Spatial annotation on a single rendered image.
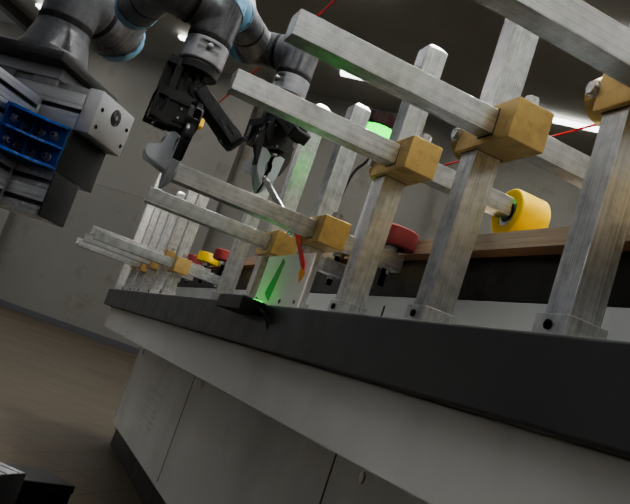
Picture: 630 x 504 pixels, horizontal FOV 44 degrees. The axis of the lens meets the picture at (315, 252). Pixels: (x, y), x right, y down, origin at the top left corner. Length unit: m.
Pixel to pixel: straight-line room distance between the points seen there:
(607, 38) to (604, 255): 0.18
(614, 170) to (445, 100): 0.24
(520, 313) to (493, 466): 0.43
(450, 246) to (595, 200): 0.24
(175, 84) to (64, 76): 0.40
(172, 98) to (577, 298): 0.79
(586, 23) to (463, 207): 0.32
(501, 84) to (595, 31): 0.31
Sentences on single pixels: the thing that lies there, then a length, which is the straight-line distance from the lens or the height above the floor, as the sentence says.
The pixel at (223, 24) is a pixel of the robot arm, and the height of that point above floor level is 1.10.
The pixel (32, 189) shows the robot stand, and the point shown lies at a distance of 1.60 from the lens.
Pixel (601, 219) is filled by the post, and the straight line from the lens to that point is 0.73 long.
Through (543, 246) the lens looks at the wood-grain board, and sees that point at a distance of 1.12.
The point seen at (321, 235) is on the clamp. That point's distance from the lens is 1.32.
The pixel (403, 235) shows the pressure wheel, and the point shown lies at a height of 0.89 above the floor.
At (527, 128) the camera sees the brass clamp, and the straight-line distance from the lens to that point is 0.92.
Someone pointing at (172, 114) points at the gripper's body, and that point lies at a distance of 1.30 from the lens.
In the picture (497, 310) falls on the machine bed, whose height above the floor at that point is 0.79.
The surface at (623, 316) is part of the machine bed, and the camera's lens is 1.00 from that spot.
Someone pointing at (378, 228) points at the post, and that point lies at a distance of 1.17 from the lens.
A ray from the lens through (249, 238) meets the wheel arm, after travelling 1.58.
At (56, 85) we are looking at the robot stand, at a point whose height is 0.98.
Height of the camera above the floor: 0.60
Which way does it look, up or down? 9 degrees up
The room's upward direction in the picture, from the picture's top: 19 degrees clockwise
